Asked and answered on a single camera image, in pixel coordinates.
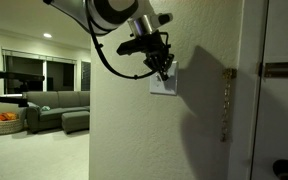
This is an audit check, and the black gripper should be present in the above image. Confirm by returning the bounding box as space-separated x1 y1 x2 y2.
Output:
137 30 175 82

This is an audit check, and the small dark window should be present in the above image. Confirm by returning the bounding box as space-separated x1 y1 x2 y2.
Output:
80 60 92 92

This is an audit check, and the grey ottoman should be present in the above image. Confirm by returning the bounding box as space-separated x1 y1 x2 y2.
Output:
61 110 91 135

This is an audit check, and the grey sofa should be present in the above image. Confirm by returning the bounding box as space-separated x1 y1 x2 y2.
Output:
23 90 91 134

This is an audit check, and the white door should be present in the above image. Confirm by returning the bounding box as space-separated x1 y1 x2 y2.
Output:
250 0 288 180

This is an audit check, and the large dark window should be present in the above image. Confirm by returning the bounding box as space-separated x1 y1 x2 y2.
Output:
1 48 78 95

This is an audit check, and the orange cloth bundle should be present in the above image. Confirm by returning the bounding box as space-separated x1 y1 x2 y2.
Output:
0 112 19 122

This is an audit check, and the woven basket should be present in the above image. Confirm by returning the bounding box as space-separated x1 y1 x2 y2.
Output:
0 118 24 136

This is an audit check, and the dark round door knob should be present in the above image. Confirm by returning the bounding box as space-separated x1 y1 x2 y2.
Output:
272 159 288 180

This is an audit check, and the white double switch plate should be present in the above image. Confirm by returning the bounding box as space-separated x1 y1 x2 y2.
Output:
149 60 179 97

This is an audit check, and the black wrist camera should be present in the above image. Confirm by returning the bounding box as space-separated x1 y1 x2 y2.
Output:
116 38 149 57

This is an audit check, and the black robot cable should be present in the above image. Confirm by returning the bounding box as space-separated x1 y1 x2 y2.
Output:
84 0 171 81

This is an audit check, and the brass chain wall bracket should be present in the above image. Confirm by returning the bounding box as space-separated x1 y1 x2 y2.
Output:
221 67 238 80

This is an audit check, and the brass door chain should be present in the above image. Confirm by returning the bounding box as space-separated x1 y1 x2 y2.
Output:
219 77 235 144

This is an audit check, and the white door frame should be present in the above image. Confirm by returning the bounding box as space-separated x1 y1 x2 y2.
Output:
227 0 270 180

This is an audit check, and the brass door chain track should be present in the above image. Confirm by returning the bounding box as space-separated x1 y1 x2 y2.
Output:
257 61 288 79

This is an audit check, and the black bar camera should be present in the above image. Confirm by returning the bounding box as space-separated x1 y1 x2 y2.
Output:
0 70 46 83

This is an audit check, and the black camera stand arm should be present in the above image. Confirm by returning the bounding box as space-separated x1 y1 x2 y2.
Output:
0 89 30 109

